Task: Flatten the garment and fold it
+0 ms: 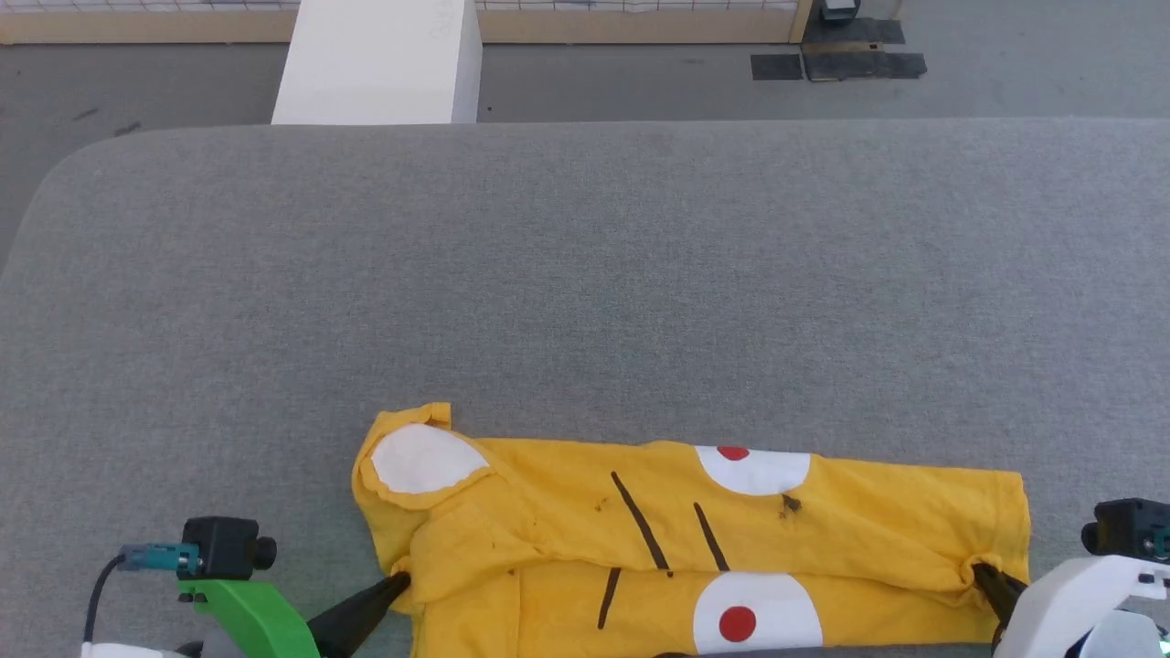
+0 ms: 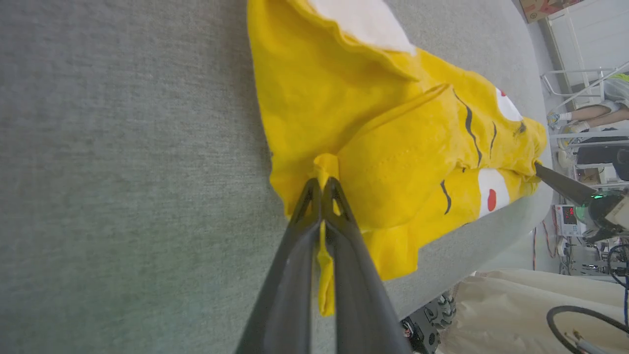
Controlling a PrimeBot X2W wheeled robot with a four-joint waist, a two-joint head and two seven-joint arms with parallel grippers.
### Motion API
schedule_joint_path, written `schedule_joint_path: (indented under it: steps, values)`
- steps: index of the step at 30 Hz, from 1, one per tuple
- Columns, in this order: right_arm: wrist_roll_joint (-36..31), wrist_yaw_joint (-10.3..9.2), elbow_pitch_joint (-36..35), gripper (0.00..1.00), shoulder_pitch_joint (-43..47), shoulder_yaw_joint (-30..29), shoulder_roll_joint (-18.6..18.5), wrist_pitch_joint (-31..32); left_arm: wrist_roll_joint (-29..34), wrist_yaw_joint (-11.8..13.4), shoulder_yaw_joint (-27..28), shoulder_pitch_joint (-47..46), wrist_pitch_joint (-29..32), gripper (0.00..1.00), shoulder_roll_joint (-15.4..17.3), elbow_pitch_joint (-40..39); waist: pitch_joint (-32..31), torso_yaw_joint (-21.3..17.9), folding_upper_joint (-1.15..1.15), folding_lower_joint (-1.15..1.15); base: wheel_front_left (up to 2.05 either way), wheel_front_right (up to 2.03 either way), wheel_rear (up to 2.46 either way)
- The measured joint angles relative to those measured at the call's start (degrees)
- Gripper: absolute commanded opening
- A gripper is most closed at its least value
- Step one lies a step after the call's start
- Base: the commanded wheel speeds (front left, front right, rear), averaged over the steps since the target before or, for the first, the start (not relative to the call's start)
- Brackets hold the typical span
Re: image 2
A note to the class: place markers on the beige robot base cover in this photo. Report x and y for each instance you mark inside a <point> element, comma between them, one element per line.
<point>501,314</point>

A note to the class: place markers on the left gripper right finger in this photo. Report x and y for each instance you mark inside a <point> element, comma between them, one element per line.
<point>358,295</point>

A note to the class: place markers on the person legs with sneakers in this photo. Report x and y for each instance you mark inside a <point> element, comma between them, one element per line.
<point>594,114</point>

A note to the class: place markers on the black equipment case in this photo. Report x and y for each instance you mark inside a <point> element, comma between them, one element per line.
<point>597,155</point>

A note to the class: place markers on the black mecanum wheel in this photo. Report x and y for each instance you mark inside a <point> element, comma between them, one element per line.
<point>432,324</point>

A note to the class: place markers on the yellow cartoon face t-shirt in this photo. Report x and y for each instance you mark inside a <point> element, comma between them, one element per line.
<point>319,98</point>

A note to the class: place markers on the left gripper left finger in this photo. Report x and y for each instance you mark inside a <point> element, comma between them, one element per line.
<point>290,285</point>

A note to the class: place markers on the grey fabric sofa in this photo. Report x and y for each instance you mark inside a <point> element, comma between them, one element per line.
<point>123,172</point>

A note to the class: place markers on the power supply red display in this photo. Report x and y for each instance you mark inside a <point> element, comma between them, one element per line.
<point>569,221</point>

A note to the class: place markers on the brown cardboard box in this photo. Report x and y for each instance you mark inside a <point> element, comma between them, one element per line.
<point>540,7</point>

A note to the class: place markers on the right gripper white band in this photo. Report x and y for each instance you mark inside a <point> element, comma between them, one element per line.
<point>607,216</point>

